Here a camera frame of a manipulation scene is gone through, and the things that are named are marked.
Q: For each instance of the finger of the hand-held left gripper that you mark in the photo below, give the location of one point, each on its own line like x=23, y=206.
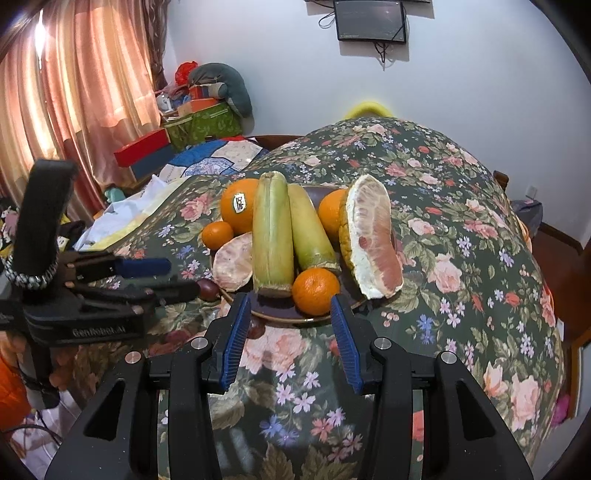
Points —
x=180, y=290
x=143, y=267

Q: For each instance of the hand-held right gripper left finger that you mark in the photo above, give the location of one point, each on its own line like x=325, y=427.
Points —
x=235, y=341

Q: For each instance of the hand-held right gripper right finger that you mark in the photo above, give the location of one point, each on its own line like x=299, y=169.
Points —
x=346, y=341

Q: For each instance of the purple round plate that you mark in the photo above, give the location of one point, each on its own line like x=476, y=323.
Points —
x=277, y=314

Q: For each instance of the small peeled pomelo segment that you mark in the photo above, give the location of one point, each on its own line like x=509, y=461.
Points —
x=233, y=267

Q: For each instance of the small tangerine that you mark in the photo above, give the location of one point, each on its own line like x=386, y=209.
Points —
x=316, y=291
x=217, y=235

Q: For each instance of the orange with white sticker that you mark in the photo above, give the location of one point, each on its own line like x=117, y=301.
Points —
x=231, y=218

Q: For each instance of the large pomelo wedge with peel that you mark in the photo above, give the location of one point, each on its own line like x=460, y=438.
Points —
x=374, y=240

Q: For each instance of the green sugarcane piece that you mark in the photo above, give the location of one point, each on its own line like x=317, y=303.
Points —
x=311, y=235
x=272, y=240

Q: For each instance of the plain large orange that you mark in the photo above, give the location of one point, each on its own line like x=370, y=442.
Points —
x=330, y=214

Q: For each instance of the white crumpled cloth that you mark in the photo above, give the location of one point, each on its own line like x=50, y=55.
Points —
x=124, y=212

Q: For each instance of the red flat box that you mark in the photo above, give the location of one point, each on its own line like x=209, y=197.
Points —
x=141, y=148

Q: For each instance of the blue patchwork quilt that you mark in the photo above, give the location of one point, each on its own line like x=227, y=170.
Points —
x=207, y=157

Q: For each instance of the pink orange curtain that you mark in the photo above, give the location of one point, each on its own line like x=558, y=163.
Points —
x=78, y=83

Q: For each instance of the floral green blanket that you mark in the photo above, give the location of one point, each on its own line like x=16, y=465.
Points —
x=452, y=230

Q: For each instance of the green patterned box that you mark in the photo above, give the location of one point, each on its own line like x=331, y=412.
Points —
x=207, y=127

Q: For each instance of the orange cardboard box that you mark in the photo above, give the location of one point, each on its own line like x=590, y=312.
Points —
x=196, y=106

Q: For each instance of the orange cloth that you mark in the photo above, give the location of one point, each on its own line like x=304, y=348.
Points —
x=11, y=387

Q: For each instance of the red plastic bag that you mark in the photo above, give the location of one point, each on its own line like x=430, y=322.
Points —
x=184, y=71

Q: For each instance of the brown side drape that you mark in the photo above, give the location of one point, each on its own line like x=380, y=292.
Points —
x=159, y=41

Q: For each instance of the dark grey bag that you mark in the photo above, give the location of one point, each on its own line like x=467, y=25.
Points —
x=526, y=221

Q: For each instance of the yellow chair back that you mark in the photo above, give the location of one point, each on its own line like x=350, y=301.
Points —
x=367, y=107

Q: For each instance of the wooden bed post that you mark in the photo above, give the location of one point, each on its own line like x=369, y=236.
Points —
x=500, y=180

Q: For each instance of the white wall outlet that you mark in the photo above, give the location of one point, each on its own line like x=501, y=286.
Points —
x=532, y=192

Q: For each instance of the small black wall monitor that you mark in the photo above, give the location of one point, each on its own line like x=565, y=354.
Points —
x=369, y=18

